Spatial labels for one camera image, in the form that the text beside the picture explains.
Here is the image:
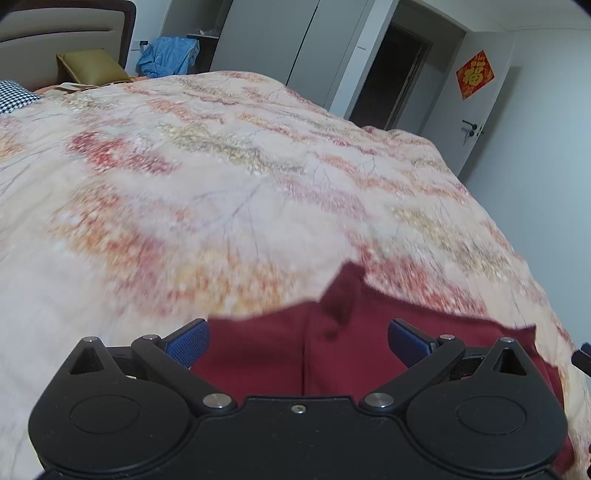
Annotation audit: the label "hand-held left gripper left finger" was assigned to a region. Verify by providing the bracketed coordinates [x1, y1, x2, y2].
[68, 318, 238, 415]

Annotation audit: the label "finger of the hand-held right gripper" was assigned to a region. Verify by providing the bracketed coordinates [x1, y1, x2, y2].
[571, 342, 591, 371]

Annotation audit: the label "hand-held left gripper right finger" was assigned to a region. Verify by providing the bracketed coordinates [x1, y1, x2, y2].
[359, 318, 532, 414]

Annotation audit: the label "dark red long-sleeved sweater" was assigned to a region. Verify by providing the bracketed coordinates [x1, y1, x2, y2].
[190, 261, 576, 477]

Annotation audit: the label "blue clothes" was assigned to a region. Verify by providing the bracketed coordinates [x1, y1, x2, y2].
[137, 36, 201, 78]

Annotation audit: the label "floral pink quilt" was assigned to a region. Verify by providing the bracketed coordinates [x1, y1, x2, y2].
[0, 70, 591, 480]

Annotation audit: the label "white room door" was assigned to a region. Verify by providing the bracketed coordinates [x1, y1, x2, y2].
[421, 30, 519, 180]

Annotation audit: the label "red diamond door decoration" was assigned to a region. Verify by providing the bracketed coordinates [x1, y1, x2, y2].
[455, 50, 495, 100]

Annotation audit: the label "olive green pillow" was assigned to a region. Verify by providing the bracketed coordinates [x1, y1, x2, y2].
[56, 49, 131, 87]

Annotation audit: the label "houndstooth pillow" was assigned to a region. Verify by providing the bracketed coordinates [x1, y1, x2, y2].
[0, 80, 45, 115]

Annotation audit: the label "grey built-in wardrobe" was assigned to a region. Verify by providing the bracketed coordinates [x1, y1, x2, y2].
[161, 0, 399, 121]

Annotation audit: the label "padded bed headboard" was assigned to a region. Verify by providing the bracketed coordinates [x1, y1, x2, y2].
[0, 0, 138, 91]

